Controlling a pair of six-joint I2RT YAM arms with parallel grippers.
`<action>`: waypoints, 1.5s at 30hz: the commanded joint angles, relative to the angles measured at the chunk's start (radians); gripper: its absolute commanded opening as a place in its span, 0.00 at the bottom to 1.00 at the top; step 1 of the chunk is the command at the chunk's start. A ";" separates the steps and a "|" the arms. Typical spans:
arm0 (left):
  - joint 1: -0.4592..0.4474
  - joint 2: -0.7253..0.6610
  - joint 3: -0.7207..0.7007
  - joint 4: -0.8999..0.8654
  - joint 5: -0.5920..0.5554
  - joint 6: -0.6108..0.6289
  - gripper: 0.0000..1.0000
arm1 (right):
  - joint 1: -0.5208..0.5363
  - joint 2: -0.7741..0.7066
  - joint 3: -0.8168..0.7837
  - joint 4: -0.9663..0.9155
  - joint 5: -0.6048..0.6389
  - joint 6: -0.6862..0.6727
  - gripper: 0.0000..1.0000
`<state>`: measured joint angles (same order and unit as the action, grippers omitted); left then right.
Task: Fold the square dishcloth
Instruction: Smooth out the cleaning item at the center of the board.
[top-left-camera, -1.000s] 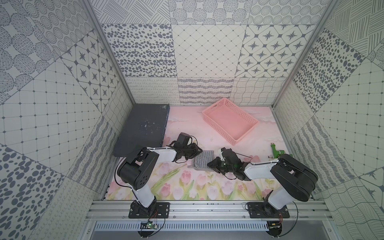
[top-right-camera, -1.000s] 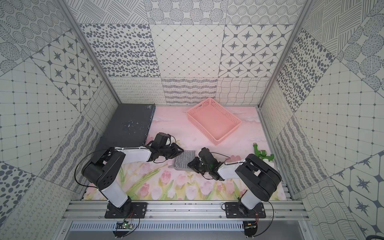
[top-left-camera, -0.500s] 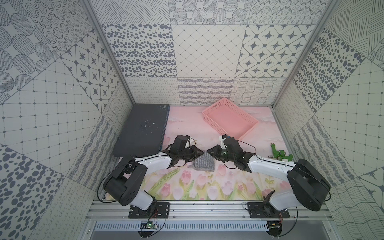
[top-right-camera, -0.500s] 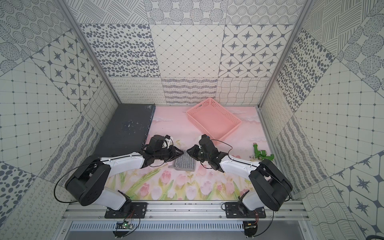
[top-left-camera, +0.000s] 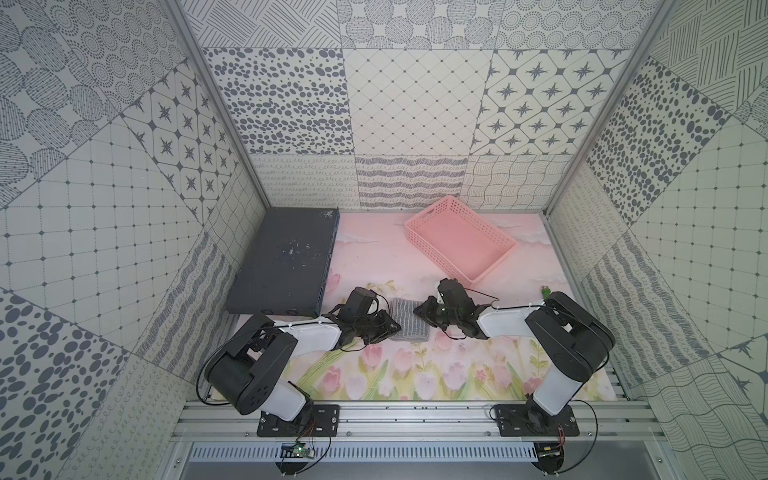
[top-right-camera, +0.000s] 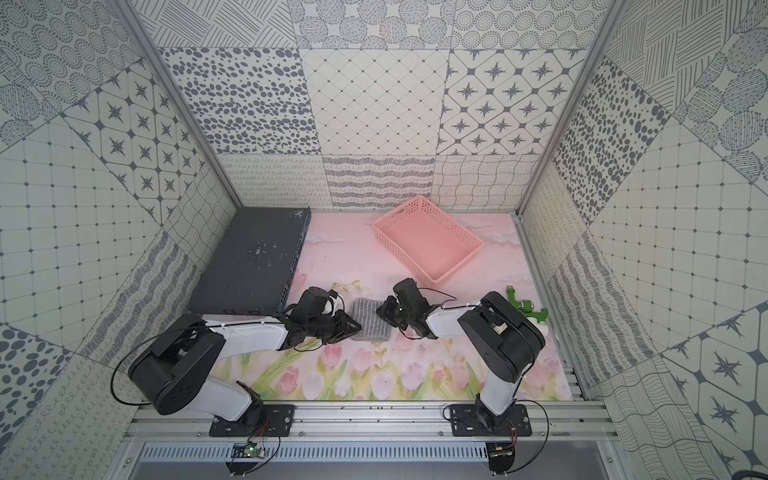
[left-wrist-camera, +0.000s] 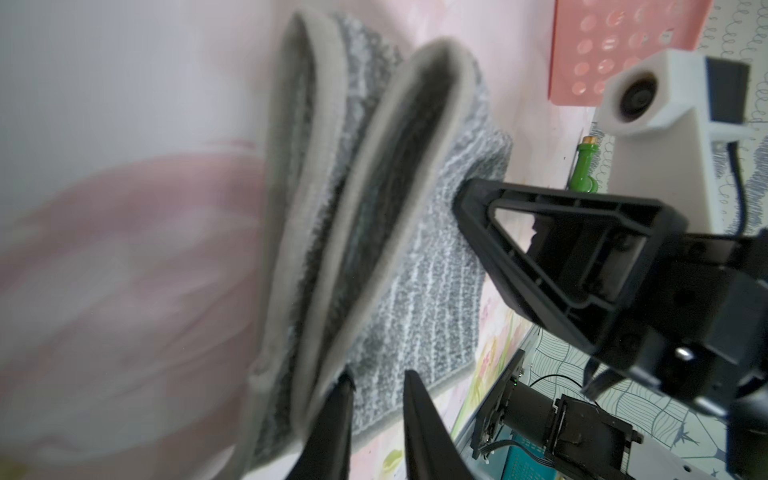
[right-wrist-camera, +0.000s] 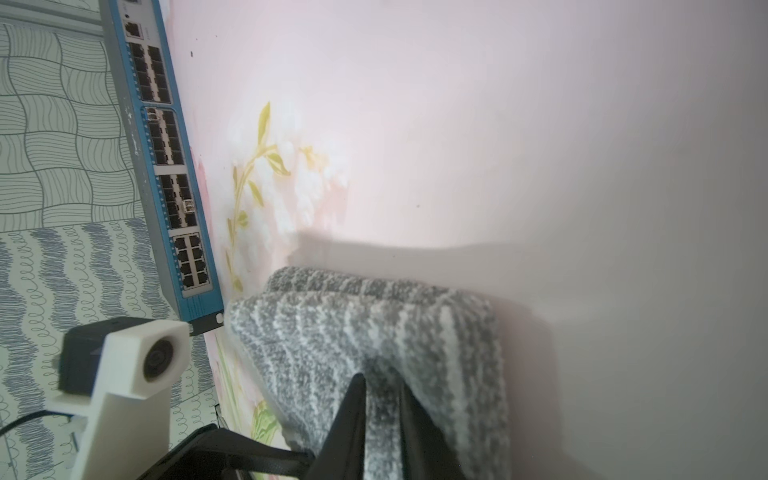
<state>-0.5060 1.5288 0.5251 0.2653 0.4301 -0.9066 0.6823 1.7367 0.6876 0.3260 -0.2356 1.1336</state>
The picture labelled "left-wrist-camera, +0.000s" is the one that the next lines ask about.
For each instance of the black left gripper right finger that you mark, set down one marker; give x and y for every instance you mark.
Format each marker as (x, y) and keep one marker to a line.
(429, 450)

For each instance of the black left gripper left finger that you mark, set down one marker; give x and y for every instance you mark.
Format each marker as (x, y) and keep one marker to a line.
(327, 452)

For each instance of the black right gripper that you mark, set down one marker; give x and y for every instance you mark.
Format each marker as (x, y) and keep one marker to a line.
(575, 264)

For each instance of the grey striped square dishcloth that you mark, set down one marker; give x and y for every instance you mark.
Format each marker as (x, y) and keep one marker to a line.
(365, 269)

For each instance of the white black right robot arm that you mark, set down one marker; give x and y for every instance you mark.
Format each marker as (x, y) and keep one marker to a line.
(583, 441)

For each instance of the pink perforated plastic basket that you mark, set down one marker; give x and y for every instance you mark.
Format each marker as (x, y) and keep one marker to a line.
(594, 40)

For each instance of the green brass hose fitting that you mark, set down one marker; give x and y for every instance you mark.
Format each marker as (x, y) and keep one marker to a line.
(580, 179)

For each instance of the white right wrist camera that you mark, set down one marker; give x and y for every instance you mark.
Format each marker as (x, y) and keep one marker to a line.
(665, 115)

